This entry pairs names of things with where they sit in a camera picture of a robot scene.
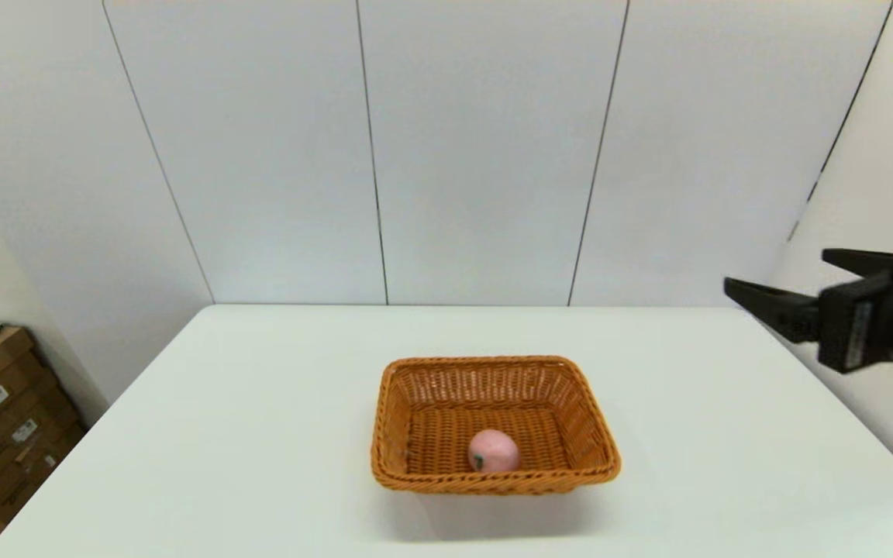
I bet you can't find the pink toy peach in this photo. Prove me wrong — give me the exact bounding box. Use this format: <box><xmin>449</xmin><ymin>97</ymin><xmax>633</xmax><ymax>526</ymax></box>
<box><xmin>467</xmin><ymin>429</ymin><xmax>522</xmax><ymax>474</ymax></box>

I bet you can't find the orange wicker basket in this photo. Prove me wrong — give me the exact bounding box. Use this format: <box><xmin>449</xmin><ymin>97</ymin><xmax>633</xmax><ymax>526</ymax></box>
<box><xmin>371</xmin><ymin>356</ymin><xmax>622</xmax><ymax>495</ymax></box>

